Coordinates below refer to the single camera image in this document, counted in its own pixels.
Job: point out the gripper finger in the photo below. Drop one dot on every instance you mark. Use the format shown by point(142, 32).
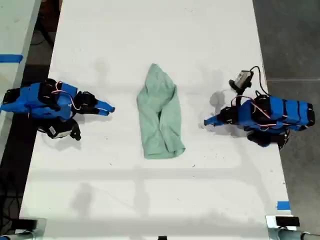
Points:
point(101, 112)
point(212, 119)
point(106, 106)
point(216, 123)

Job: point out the pale green T-shirt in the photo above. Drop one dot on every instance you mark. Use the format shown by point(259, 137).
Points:
point(160, 120)

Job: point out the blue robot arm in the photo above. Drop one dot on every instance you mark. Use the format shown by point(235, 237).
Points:
point(282, 112)
point(37, 100)

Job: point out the long blue tape strip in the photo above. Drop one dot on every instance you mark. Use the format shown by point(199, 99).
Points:
point(11, 58)

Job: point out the white side table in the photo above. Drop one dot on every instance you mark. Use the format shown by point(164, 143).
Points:
point(15, 37)

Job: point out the short blue tape strip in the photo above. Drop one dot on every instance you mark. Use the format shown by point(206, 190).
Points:
point(283, 205)

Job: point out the small black box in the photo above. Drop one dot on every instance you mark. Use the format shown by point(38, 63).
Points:
point(287, 221)

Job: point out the grey metal tube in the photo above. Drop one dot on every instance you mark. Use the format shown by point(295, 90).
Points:
point(285, 235)

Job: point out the black camera stalk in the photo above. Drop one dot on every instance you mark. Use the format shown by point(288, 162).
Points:
point(75, 130)
point(236, 87)

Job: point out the black camera box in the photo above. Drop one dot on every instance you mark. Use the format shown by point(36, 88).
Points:
point(58, 131)
point(243, 78)

